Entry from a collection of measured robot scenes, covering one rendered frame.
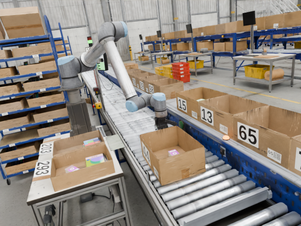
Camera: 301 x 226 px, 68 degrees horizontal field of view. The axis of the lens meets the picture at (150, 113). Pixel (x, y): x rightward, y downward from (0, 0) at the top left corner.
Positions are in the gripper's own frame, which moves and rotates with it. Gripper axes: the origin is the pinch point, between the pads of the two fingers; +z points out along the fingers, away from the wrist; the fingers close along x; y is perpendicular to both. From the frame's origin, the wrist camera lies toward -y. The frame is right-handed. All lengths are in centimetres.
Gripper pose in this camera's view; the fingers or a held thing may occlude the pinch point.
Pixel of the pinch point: (166, 139)
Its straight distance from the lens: 172.4
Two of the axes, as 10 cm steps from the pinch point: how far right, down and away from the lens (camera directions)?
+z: 1.3, 9.4, 3.2
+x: 3.4, 2.6, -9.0
